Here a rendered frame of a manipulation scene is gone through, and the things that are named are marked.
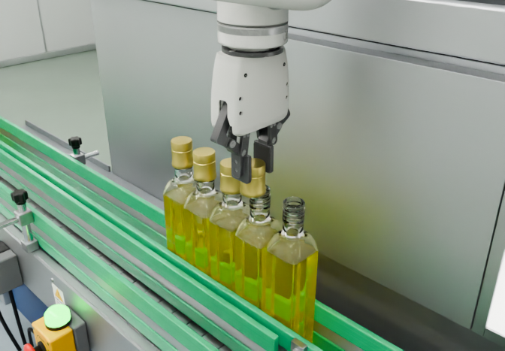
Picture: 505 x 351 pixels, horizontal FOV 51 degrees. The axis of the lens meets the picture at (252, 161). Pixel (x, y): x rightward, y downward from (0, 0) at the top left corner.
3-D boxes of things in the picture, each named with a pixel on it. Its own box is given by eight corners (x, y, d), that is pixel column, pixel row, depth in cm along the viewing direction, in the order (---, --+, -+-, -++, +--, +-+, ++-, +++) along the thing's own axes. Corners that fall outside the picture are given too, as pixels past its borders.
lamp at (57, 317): (76, 322, 94) (74, 308, 93) (52, 334, 91) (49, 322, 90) (64, 310, 97) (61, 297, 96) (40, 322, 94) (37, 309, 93)
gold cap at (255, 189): (270, 192, 72) (271, 162, 70) (252, 201, 70) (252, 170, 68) (252, 183, 74) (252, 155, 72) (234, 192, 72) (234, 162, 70)
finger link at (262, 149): (269, 116, 72) (268, 160, 75) (252, 122, 70) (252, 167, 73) (286, 122, 70) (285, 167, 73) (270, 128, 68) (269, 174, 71)
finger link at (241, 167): (234, 128, 68) (234, 175, 71) (216, 135, 66) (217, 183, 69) (252, 135, 66) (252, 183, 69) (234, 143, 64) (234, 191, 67)
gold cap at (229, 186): (249, 189, 78) (249, 161, 76) (231, 197, 75) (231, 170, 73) (231, 180, 80) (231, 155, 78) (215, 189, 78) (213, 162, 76)
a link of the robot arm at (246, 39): (255, 10, 68) (254, 34, 69) (202, 20, 62) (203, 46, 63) (305, 19, 62) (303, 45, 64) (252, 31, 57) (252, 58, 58)
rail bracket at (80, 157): (107, 183, 131) (100, 133, 125) (81, 193, 126) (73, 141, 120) (98, 178, 133) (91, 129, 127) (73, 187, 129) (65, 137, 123)
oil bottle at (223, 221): (258, 313, 88) (258, 202, 79) (234, 331, 84) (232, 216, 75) (234, 298, 92) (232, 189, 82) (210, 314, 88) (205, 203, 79)
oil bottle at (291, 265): (313, 349, 81) (322, 231, 72) (290, 370, 77) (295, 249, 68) (285, 331, 84) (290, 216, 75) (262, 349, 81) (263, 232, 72)
